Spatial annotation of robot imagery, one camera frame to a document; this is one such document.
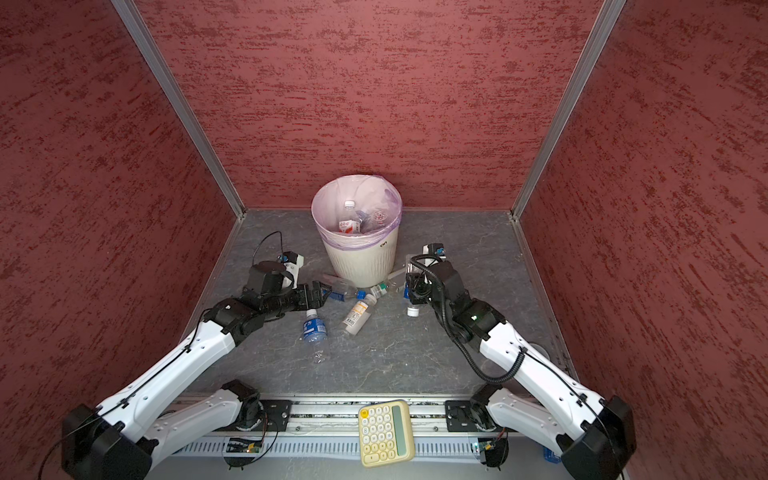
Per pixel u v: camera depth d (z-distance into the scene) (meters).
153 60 0.78
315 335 0.84
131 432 0.40
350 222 0.92
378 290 0.95
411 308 0.76
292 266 0.71
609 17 0.72
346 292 0.92
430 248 0.66
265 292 0.59
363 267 0.87
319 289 0.70
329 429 0.73
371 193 0.94
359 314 0.87
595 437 0.38
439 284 0.53
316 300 0.70
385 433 0.70
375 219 0.92
